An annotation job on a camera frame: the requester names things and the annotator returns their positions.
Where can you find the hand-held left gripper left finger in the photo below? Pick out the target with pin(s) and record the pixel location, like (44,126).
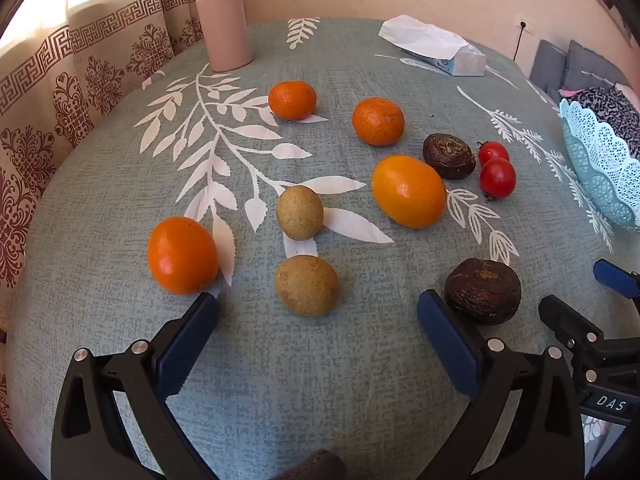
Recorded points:
(185,345)

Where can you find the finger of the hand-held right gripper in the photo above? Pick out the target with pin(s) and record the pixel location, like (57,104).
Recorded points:
(612,275)
(565,317)

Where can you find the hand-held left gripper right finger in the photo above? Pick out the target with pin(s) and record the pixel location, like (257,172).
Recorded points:
(450,345)

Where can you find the dark brown water chestnut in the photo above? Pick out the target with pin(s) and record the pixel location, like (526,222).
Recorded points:
(482,291)
(449,155)

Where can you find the orange kumquat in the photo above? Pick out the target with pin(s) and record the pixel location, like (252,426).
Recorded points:
(409,191)
(182,255)

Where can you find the light blue lattice basket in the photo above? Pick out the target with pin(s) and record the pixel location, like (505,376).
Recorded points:
(600,170)

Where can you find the tan longan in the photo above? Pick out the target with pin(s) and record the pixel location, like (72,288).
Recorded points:
(300,212)
(306,285)

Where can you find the red cherry tomato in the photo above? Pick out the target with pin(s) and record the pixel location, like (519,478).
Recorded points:
(498,178)
(494,151)

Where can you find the small orange mandarin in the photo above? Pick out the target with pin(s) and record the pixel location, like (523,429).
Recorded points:
(292,100)

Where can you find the teal leaf-print tablecloth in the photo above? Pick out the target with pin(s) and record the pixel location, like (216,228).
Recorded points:
(325,385)

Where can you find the dark patterned cloth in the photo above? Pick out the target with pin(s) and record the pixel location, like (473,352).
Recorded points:
(612,107)

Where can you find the grey cushion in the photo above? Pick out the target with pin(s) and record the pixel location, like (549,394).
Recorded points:
(592,62)
(547,67)

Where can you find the blue tissue pack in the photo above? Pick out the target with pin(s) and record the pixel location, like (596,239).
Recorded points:
(440,42)

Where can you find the patterned beige curtain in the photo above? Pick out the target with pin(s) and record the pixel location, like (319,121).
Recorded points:
(75,60)

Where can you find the pink thermos bottle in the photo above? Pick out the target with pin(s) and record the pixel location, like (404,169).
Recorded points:
(222,25)

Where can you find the white wall socket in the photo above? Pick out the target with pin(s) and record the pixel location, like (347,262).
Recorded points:
(526,24)

